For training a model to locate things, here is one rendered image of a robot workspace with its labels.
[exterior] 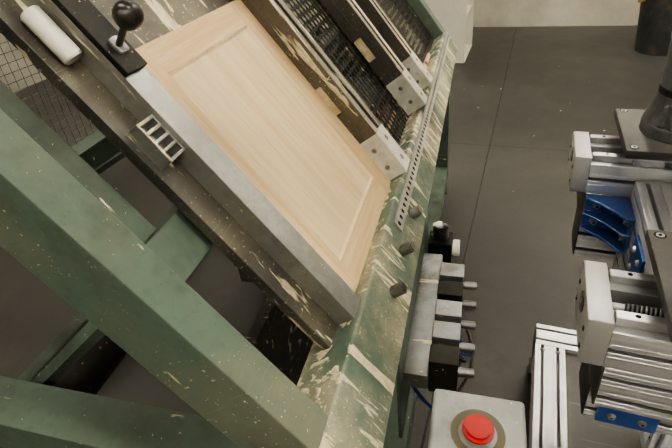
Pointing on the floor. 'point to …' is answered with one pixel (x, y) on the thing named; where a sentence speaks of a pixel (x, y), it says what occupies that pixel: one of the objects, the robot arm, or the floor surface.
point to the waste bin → (655, 14)
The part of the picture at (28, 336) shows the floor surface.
